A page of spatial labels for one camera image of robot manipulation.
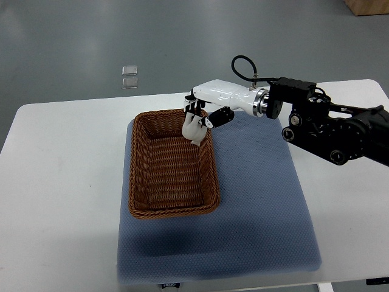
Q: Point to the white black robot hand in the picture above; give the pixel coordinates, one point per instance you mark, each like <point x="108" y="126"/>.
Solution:
<point x="229" y="97"/>

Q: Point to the white bear figurine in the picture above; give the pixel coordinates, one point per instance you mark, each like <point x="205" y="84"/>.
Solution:
<point x="192" y="129"/>

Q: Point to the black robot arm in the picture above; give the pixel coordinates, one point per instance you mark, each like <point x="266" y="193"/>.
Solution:
<point x="336" y="133"/>

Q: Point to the brown wicker basket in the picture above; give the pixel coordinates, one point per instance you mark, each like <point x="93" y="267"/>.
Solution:
<point x="168" y="175"/>

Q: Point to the blue grey padded mat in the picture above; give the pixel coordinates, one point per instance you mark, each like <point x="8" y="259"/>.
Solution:
<point x="261" y="226"/>

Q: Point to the upper silver floor plate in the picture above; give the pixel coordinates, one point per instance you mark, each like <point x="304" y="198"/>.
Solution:
<point x="128" y="70"/>

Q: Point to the wooden box corner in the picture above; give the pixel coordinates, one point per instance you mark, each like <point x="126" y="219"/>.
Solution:
<point x="367" y="7"/>

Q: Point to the black table control panel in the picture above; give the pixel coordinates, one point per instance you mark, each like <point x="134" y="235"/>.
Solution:
<point x="377" y="281"/>

